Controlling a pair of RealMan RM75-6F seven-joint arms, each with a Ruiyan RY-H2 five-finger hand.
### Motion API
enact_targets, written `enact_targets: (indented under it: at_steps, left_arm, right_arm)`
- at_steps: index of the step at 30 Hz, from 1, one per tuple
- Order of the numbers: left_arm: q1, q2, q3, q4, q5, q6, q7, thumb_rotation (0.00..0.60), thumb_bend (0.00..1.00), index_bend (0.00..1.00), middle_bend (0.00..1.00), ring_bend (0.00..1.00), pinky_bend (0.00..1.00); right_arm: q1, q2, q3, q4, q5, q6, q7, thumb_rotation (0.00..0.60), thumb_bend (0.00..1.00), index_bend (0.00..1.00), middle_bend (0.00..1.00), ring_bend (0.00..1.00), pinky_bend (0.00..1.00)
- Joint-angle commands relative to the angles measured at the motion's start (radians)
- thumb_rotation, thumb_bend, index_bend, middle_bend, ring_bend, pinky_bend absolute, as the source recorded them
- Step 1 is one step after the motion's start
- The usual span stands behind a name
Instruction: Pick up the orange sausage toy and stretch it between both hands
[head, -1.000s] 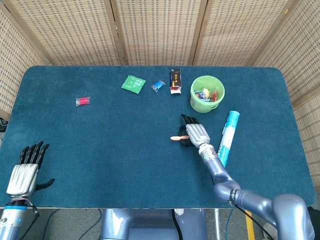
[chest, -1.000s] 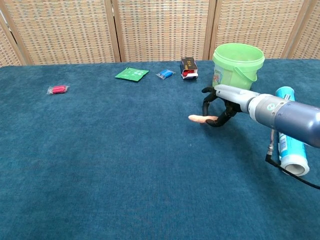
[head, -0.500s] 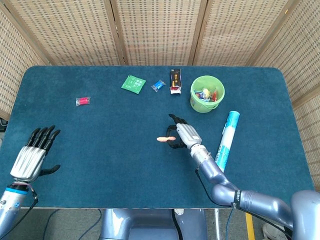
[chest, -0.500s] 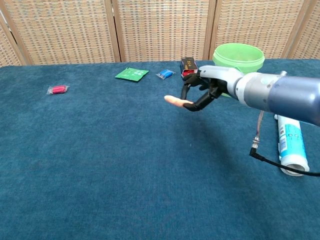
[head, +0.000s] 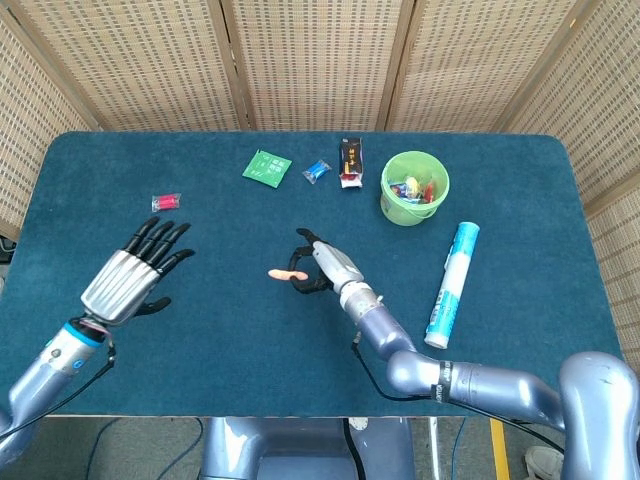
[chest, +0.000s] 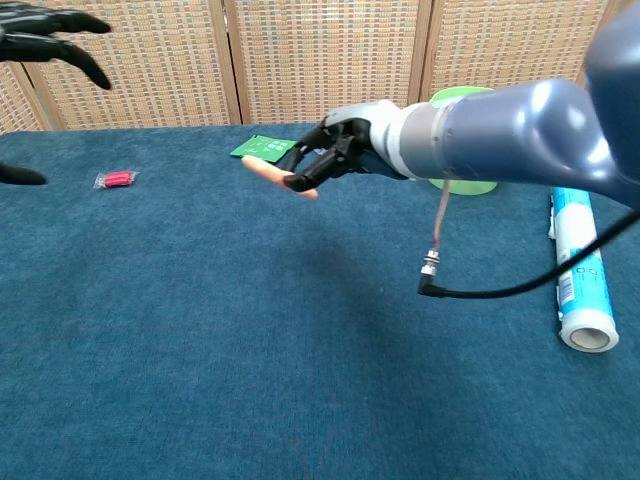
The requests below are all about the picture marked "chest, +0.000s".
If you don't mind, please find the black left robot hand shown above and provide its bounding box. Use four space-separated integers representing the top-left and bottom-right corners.
0 1 113 187

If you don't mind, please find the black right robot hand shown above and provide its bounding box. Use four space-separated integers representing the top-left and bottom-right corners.
277 99 419 193

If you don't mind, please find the beige bread stick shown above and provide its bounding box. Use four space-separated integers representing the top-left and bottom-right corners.
240 155 320 201

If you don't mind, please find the red candy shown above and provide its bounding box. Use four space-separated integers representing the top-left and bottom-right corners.
92 169 141 191

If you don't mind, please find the green sachet packet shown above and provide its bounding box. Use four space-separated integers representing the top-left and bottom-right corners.
229 133 299 165

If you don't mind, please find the woven rattan folding screen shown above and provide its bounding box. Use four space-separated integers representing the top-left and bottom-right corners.
0 0 640 134

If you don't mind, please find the green plastic bucket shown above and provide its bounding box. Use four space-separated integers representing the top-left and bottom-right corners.
427 85 500 197

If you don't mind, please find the blue carpet table cover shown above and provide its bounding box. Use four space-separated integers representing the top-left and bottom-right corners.
0 117 640 480

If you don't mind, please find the white blue plastic wrap roll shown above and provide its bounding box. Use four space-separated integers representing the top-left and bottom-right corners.
545 187 621 354

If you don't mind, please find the black cable with metal connector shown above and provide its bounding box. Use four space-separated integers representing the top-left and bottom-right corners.
417 172 640 300

